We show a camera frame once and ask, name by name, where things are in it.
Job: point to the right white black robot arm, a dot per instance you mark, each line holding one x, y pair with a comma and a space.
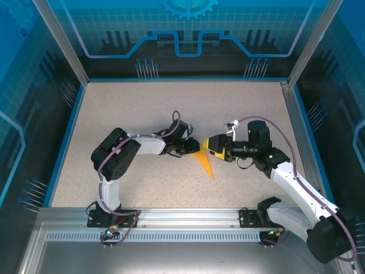
328, 242

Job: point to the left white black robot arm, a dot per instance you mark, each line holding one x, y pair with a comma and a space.
119, 165

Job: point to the grey metal tray panel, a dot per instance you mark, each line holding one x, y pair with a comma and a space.
185, 259

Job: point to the aluminium side rail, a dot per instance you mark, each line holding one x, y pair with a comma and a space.
295, 114

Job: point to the aluminium mounting rail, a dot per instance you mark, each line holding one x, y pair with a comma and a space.
188, 217

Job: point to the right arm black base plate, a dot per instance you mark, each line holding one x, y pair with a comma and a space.
246, 219

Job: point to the aluminium frame post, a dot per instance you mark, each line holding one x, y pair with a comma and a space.
314, 42
61, 42

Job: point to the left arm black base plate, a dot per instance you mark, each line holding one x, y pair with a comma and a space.
94, 223

